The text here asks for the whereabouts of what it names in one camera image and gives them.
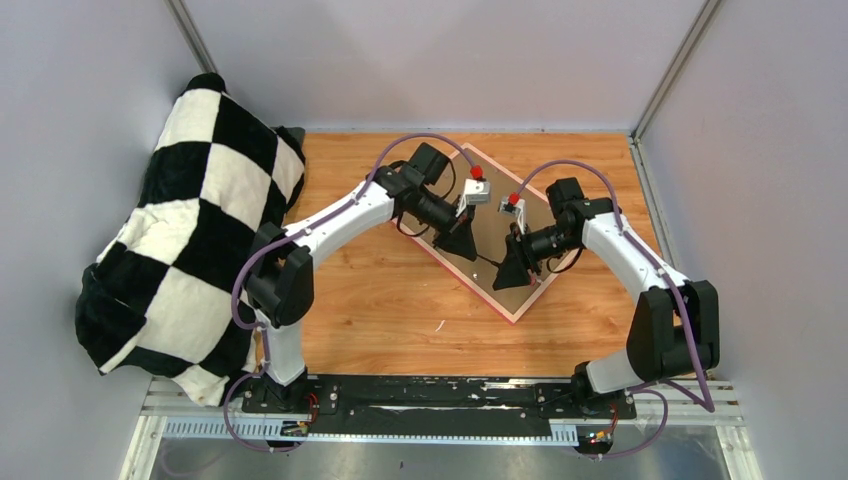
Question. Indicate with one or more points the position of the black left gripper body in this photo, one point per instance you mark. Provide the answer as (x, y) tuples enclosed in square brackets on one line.
[(436, 213)]

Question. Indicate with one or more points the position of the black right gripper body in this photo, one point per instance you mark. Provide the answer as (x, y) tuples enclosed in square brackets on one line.
[(549, 243)]

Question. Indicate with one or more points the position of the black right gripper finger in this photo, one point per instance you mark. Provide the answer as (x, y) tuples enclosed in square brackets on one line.
[(513, 272), (517, 246)]

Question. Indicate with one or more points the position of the pink picture frame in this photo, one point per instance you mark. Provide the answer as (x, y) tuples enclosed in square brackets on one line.
[(490, 228)]

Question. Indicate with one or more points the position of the pink handled screwdriver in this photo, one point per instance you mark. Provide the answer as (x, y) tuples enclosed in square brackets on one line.
[(488, 260)]

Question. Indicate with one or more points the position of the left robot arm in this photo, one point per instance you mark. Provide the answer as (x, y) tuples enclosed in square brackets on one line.
[(279, 275)]

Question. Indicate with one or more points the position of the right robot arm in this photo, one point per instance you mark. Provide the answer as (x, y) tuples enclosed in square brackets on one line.
[(675, 326)]

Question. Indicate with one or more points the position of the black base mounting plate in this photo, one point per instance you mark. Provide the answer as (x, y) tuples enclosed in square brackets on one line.
[(448, 406)]

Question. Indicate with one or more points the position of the black white checkered pillow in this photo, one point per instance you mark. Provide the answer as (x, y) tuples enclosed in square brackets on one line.
[(158, 297)]

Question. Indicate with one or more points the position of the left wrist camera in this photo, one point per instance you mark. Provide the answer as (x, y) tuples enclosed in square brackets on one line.
[(474, 192)]

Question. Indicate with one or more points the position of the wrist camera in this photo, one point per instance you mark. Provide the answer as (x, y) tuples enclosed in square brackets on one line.
[(514, 205), (474, 192)]

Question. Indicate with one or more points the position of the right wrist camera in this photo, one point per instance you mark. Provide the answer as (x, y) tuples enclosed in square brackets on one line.
[(514, 205)]

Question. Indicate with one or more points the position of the brown frame backing board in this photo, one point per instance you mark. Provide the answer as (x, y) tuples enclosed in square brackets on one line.
[(537, 210)]

